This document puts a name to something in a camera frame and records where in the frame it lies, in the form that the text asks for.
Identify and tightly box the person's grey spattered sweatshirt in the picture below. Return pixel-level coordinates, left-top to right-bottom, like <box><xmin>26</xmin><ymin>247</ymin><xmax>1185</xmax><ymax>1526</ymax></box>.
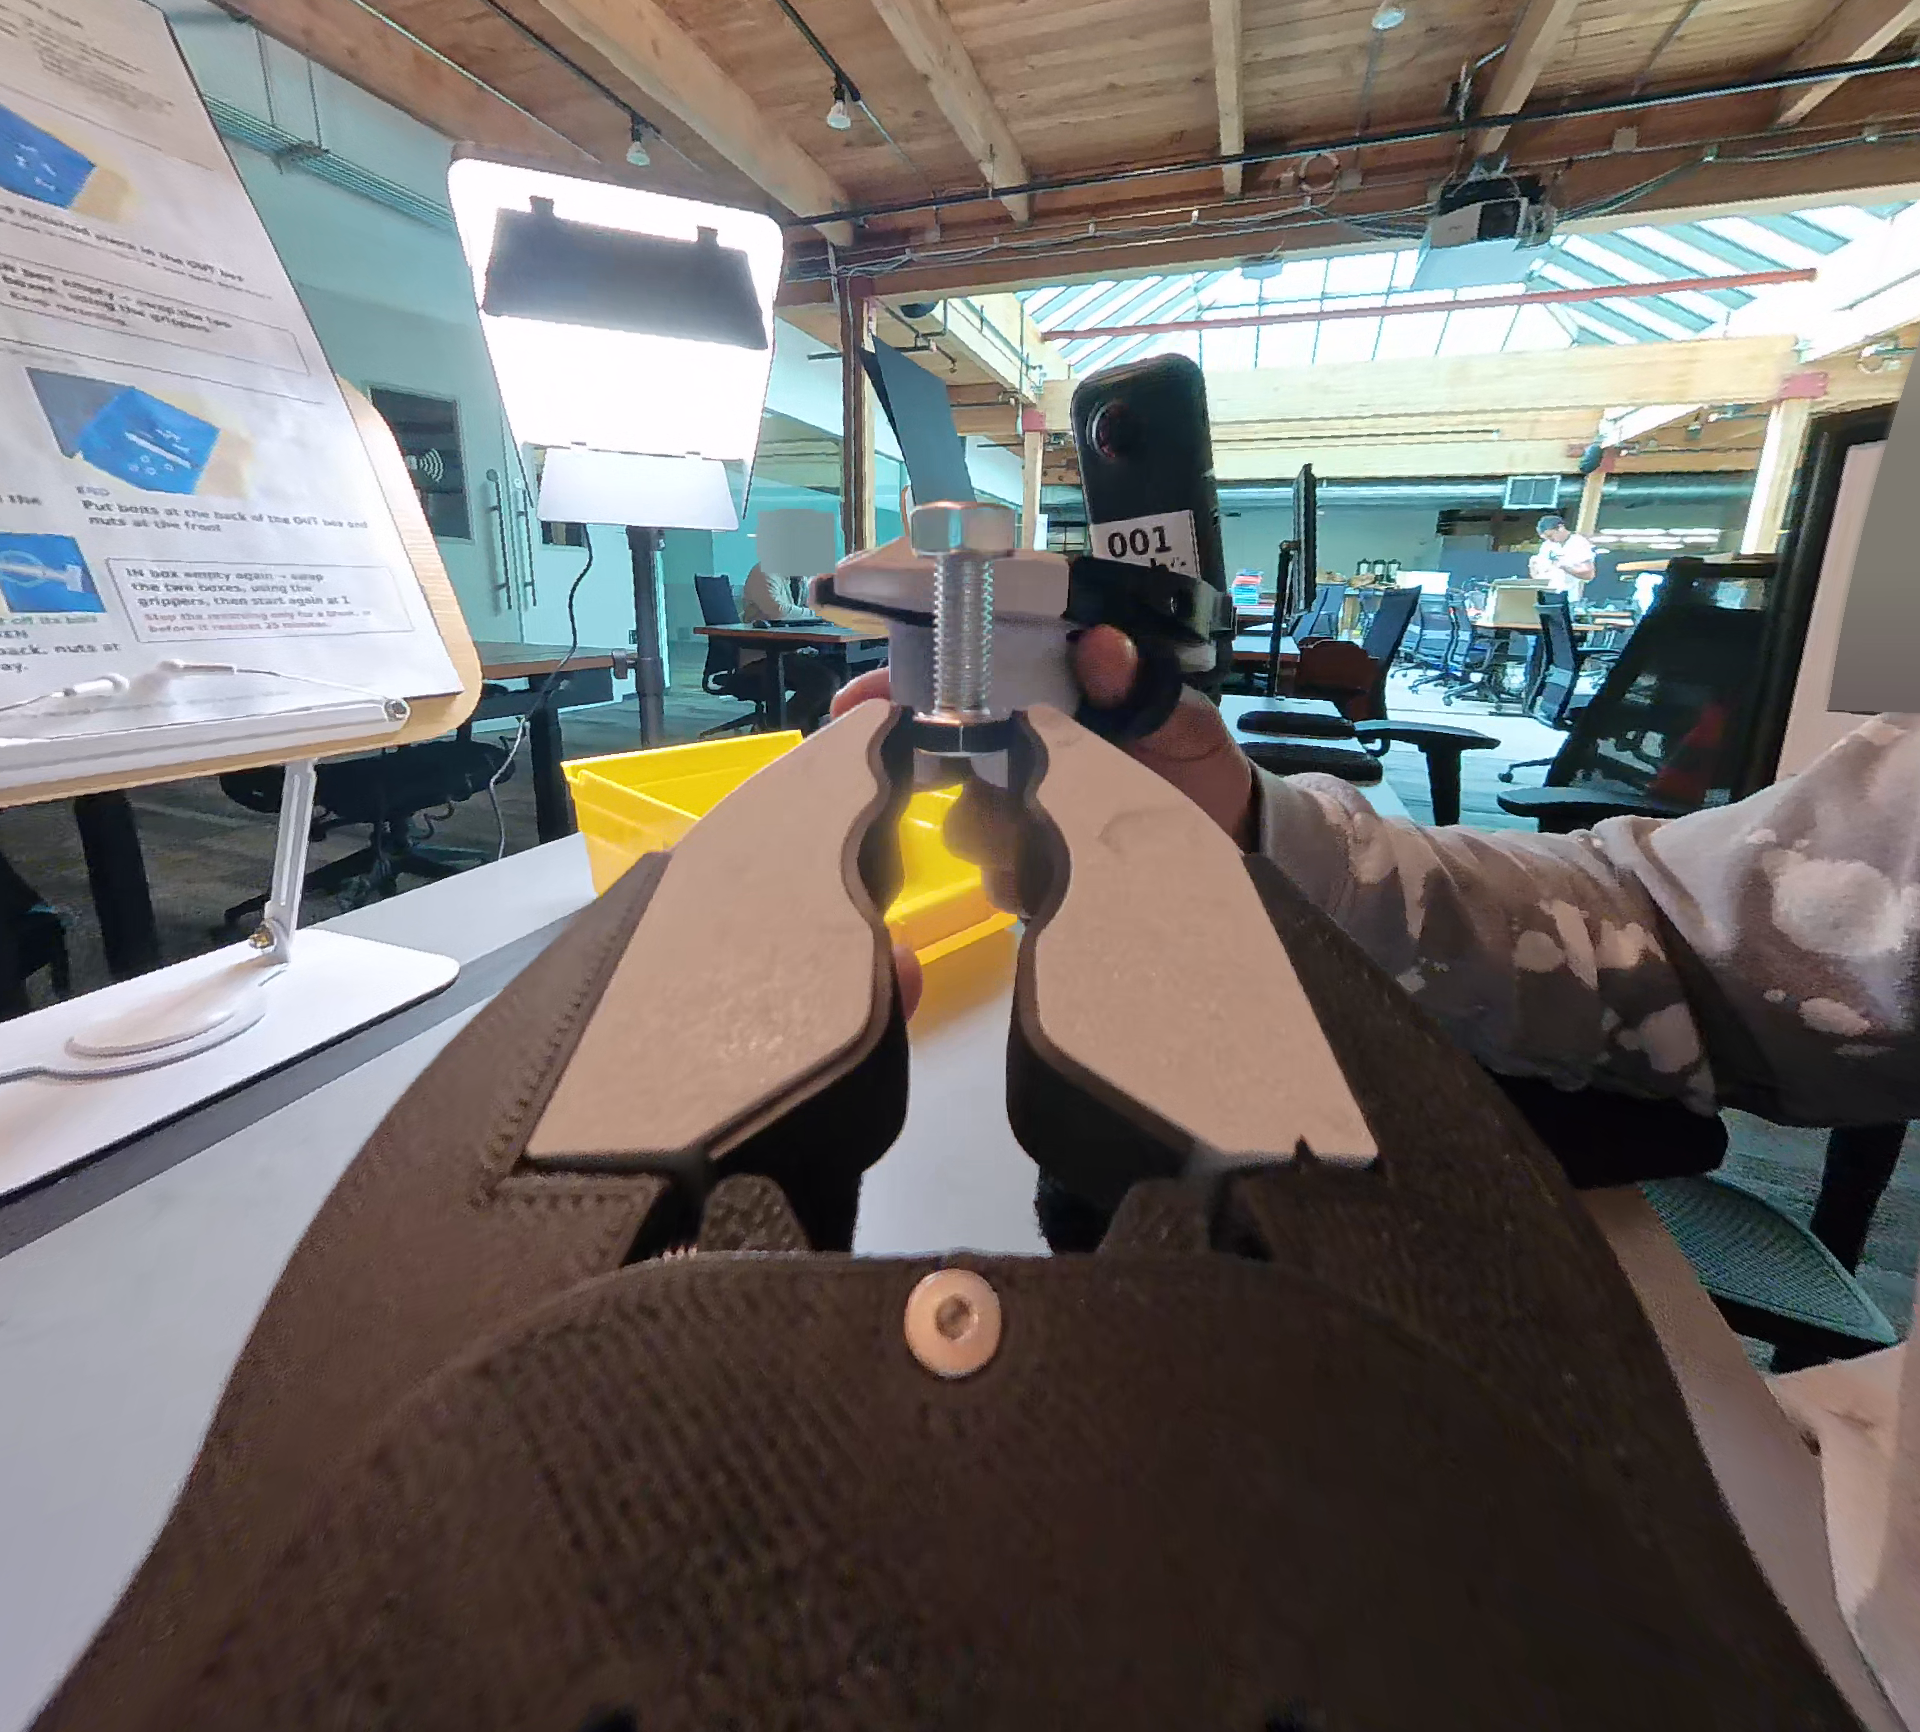
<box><xmin>1777</xmin><ymin>1343</ymin><xmax>1920</xmax><ymax>1732</ymax></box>

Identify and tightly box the steel hex bolt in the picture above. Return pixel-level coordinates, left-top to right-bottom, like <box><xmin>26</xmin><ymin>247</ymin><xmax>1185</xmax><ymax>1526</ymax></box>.
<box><xmin>900</xmin><ymin>551</ymin><xmax>1027</xmax><ymax>756</ymax></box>

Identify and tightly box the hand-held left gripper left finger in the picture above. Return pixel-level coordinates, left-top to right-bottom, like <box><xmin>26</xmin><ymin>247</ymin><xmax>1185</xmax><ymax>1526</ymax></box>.
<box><xmin>522</xmin><ymin>708</ymin><xmax>911</xmax><ymax>1217</ymax></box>

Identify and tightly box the brown chair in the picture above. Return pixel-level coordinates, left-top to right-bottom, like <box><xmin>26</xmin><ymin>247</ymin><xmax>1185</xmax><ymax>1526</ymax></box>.
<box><xmin>1293</xmin><ymin>634</ymin><xmax>1390</xmax><ymax>714</ymax></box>

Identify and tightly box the black mesh office chair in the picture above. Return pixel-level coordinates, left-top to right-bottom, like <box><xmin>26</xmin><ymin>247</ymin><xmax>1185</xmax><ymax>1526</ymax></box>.
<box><xmin>1501</xmin><ymin>554</ymin><xmax>1803</xmax><ymax>835</ymax></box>

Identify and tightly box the large studio light panel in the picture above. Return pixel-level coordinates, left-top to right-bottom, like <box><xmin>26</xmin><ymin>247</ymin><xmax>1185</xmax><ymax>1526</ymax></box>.
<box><xmin>447</xmin><ymin>157</ymin><xmax>787</xmax><ymax>467</ymax></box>

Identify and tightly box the yellow plastic bin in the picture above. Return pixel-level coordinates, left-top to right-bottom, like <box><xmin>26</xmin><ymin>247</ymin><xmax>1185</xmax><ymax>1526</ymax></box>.
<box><xmin>562</xmin><ymin>730</ymin><xmax>1027</xmax><ymax>976</ymax></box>

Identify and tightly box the tall black monitor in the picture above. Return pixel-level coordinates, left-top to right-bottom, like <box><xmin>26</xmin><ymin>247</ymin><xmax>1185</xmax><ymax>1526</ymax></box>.
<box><xmin>1282</xmin><ymin>464</ymin><xmax>1323</xmax><ymax>632</ymax></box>

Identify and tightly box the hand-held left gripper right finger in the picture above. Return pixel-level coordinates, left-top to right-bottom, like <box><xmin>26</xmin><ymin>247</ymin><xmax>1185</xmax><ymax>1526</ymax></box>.
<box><xmin>1008</xmin><ymin>704</ymin><xmax>1382</xmax><ymax>1217</ymax></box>

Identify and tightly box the person's right hand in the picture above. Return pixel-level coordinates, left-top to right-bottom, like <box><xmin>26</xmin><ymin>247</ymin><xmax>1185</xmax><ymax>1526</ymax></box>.
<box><xmin>828</xmin><ymin>627</ymin><xmax>1261</xmax><ymax>853</ymax></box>

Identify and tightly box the group of black office chairs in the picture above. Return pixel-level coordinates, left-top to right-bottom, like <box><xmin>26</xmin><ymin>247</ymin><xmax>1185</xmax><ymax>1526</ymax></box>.
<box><xmin>1386</xmin><ymin>585</ymin><xmax>1593</xmax><ymax>714</ymax></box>

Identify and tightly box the printed instruction sheet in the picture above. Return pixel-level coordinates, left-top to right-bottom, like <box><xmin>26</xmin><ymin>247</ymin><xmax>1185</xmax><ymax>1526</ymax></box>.
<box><xmin>0</xmin><ymin>0</ymin><xmax>468</xmax><ymax>714</ymax></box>

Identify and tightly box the black framed marker sign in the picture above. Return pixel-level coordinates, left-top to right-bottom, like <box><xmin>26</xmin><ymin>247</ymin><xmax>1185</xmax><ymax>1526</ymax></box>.
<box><xmin>1775</xmin><ymin>405</ymin><xmax>1920</xmax><ymax>783</ymax></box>

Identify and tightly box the steel hex nut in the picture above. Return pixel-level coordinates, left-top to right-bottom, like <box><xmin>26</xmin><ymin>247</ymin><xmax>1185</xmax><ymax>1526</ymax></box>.
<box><xmin>911</xmin><ymin>503</ymin><xmax>1027</xmax><ymax>561</ymax></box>

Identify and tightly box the wooden top desk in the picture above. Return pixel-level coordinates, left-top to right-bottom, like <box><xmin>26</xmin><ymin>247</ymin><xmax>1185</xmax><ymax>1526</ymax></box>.
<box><xmin>693</xmin><ymin>623</ymin><xmax>902</xmax><ymax>737</ymax></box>
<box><xmin>472</xmin><ymin>640</ymin><xmax>633</xmax><ymax>851</ymax></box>

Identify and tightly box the person's right forearm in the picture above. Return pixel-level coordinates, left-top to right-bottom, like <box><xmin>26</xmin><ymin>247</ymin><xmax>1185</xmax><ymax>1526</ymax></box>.
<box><xmin>1253</xmin><ymin>712</ymin><xmax>1920</xmax><ymax>1135</ymax></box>

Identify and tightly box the ceiling projector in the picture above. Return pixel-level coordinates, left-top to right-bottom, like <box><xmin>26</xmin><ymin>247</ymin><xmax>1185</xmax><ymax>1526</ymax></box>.
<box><xmin>1416</xmin><ymin>164</ymin><xmax>1562</xmax><ymax>253</ymax></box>

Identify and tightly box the instruction sheet on stand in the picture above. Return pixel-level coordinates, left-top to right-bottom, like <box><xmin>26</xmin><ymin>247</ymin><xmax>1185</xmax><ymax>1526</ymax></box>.
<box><xmin>0</xmin><ymin>0</ymin><xmax>487</xmax><ymax>1203</ymax></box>

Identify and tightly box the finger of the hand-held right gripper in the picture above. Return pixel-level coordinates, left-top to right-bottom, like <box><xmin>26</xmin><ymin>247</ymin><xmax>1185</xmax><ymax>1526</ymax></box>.
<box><xmin>990</xmin><ymin>554</ymin><xmax>1076</xmax><ymax>714</ymax></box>
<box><xmin>828</xmin><ymin>546</ymin><xmax>949</xmax><ymax>714</ymax></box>

